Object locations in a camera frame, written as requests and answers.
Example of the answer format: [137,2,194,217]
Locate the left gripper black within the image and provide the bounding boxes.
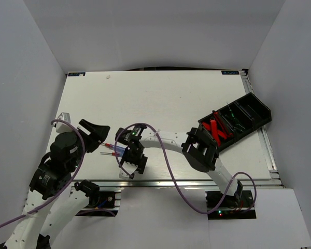
[67,118,110,172]

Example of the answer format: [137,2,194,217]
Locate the green black precision screwdriver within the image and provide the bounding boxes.
[227,102,236,122]

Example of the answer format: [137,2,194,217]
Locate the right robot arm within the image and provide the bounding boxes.
[114,123,243,207]

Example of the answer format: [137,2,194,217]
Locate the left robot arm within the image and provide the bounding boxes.
[0,119,110,248]

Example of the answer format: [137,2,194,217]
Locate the blue label sticker left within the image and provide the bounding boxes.
[67,72,86,77]

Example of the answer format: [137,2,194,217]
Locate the blue label sticker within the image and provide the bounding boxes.
[67,72,86,77]
[221,71,239,75]

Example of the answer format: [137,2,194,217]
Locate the black divided container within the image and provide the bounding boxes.
[198,93,272,152]

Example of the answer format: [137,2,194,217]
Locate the blue label sticker right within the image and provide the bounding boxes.
[221,71,239,75]

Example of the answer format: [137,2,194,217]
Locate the blue handle screwdriver lower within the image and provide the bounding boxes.
[100,152,123,157]

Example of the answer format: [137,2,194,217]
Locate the blue handle screwdriver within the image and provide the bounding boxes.
[101,143,125,154]
[100,152,123,157]

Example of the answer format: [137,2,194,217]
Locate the blue handle screwdriver upper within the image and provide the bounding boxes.
[101,143,125,154]

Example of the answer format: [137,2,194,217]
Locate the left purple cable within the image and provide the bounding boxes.
[0,119,117,234]

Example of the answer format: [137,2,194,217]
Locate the purple cable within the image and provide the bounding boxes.
[114,122,257,215]
[0,119,117,234]

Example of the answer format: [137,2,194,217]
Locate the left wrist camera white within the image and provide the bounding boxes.
[52,112,72,134]

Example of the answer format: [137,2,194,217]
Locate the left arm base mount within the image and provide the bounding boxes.
[69,180,121,217]

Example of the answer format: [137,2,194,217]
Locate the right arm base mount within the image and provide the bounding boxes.
[206,190,257,220]

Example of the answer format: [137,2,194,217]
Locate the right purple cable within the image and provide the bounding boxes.
[114,122,257,215]

